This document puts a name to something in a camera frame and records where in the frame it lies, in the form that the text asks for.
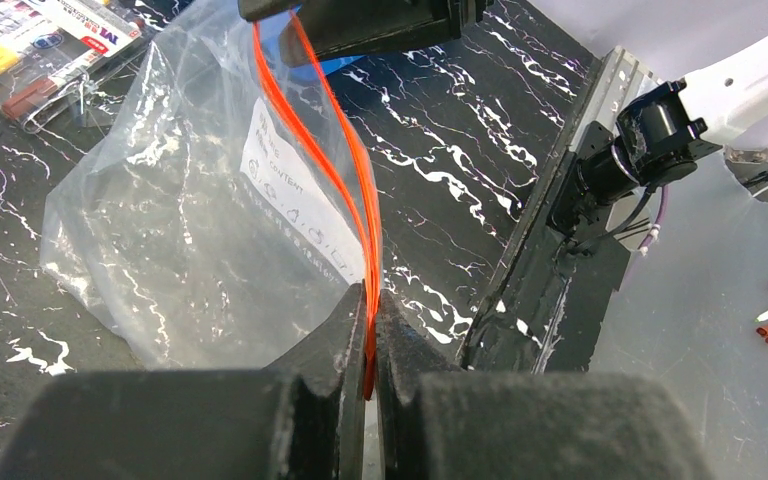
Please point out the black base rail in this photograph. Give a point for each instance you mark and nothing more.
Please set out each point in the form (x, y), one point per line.
(545, 307)

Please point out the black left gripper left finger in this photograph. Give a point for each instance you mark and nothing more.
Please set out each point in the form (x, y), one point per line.
(300, 417)

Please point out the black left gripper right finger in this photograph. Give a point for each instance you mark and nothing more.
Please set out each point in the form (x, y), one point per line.
(439, 421)

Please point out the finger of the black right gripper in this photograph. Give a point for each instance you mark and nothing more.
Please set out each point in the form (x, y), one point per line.
(326, 30)

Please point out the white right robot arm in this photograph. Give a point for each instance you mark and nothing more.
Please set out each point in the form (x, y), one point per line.
(660, 135)

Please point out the marker pen pack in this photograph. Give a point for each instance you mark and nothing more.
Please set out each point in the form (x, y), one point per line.
(55, 54)

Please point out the clear zip top bag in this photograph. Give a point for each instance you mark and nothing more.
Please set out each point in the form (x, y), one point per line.
(231, 205)

